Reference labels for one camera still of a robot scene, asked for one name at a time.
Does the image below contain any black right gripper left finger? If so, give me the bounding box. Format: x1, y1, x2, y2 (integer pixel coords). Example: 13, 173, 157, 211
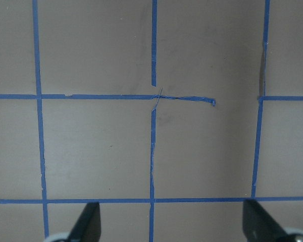
44, 202, 102, 242

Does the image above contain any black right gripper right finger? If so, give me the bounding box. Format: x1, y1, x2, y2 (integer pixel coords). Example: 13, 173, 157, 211
242, 199, 303, 242

